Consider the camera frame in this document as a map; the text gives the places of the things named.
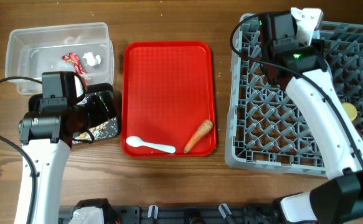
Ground clear plastic bin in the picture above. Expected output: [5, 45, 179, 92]
[5, 22, 115, 85]

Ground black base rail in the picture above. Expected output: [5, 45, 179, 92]
[57, 199, 282, 224]

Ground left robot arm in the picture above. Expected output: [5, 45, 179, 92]
[15, 90, 119, 223]

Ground grey dishwasher rack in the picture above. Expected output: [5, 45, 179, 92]
[225, 13, 363, 176]

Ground red snack wrapper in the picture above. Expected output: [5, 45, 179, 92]
[61, 52, 91, 81]

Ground rice and food scraps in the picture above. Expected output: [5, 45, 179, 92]
[72, 118, 120, 144]

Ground red plastic tray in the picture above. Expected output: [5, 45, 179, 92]
[121, 40, 217, 158]

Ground white tissue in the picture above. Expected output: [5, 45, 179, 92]
[83, 52, 101, 67]

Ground orange carrot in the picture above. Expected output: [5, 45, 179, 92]
[184, 119, 214, 154]

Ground yellow cup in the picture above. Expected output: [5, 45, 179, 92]
[342, 102, 358, 121]

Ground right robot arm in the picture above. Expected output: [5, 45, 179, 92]
[262, 46, 363, 223]

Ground black tray bin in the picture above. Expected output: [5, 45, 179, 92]
[28, 82, 122, 145]

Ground white plastic spoon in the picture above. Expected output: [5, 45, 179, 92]
[126, 136, 176, 154]

